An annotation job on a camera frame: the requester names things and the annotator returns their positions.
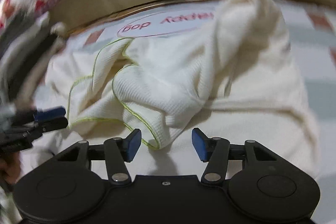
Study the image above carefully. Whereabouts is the white waffle garment green trim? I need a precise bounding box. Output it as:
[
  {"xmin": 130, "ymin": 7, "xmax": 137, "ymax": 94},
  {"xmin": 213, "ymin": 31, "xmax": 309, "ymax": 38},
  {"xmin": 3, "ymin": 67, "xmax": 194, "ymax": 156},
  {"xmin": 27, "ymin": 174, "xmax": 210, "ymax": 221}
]
[{"xmin": 21, "ymin": 0, "xmax": 319, "ymax": 176}]

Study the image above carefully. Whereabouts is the striped pastel floor rug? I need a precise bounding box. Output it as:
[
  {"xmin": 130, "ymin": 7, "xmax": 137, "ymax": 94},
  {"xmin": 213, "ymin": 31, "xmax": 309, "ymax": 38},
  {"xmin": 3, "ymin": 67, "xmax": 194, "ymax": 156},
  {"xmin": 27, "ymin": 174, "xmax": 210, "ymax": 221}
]
[{"xmin": 59, "ymin": 1, "xmax": 335, "ymax": 223}]

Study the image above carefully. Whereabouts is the person's left hand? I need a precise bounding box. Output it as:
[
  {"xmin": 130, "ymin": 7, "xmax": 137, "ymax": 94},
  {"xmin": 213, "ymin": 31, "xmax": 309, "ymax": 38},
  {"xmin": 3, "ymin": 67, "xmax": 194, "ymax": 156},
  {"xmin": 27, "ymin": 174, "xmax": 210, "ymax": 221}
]
[{"xmin": 1, "ymin": 152, "xmax": 21, "ymax": 184}]

